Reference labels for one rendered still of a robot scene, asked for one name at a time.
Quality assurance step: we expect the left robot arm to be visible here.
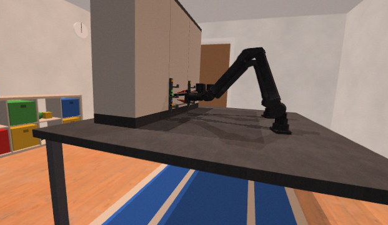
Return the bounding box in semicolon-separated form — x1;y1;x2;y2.
191;47;292;134

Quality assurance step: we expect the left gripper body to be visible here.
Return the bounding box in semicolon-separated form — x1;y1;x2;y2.
184;90;196;104

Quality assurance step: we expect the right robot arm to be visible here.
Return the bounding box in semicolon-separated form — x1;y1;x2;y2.
216;59;276;119

